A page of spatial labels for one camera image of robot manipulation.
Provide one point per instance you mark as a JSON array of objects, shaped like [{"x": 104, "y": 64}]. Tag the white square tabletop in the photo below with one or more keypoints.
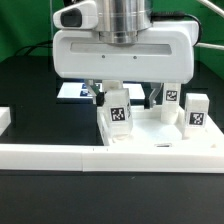
[{"x": 147, "y": 130}]

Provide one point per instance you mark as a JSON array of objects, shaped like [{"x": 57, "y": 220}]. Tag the white U-shaped fence obstacle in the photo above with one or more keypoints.
[{"x": 112, "y": 159}]

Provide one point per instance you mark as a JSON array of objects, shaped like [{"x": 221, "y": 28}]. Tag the white AprilTag base sheet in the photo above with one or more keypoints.
[{"x": 78, "y": 90}]

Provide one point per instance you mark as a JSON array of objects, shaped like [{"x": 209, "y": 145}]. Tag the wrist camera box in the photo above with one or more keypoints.
[{"x": 79, "y": 16}]

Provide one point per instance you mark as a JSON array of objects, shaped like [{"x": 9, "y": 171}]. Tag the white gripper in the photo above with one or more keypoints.
[{"x": 163, "y": 54}]

